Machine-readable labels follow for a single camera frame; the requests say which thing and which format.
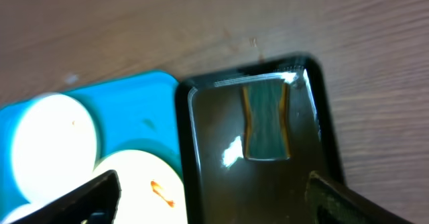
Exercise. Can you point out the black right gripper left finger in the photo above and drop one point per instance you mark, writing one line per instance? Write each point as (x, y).
(94, 202)

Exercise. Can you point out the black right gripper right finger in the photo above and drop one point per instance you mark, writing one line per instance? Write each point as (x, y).
(332, 202)

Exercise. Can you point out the white plate with sauce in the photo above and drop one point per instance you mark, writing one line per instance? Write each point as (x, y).
(54, 148)

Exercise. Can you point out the green yellow sponge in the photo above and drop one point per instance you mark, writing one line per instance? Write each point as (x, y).
(265, 105)

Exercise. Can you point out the teal plastic tray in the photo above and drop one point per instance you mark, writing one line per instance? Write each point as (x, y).
(133, 113)

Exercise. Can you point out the black water-filled tray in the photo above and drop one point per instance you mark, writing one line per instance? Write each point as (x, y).
(220, 184)

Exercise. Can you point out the light green plate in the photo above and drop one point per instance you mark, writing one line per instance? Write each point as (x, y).
(151, 191)

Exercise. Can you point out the white plate lower left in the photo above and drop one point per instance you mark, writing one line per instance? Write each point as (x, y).
(20, 212)

